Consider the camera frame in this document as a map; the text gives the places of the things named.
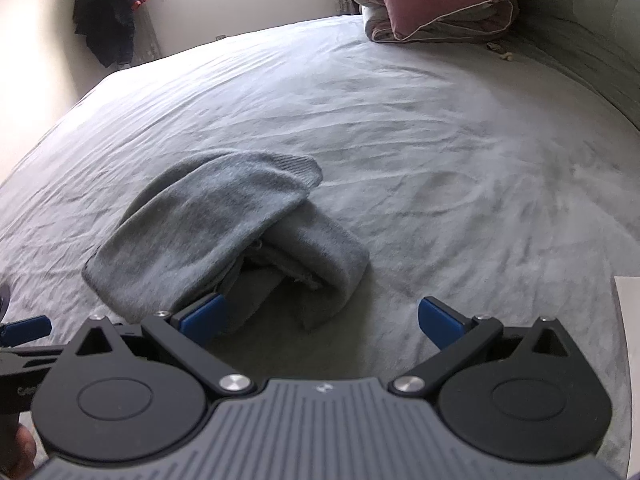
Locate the bed with grey sheet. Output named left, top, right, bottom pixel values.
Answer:
left=0, top=12, right=640, bottom=480

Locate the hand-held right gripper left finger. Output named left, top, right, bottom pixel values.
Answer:
left=62, top=294, right=256, bottom=401

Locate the grey knitted sweater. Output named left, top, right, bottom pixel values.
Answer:
left=81, top=150, right=371, bottom=332

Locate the grey quilted headboard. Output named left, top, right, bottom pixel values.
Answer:
left=505, top=0, right=640, bottom=131

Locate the person's left hand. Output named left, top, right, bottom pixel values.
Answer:
left=15, top=425, right=37, bottom=473

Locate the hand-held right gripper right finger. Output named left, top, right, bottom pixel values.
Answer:
left=392, top=297, right=576, bottom=401

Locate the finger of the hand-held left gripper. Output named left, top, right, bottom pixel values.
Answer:
left=0, top=316, right=52, bottom=339

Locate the dark hanging jacket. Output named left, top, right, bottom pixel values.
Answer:
left=74, top=0, right=150, bottom=68

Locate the folded grey pink duvet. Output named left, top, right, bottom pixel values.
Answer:
left=347, top=0, right=518, bottom=43

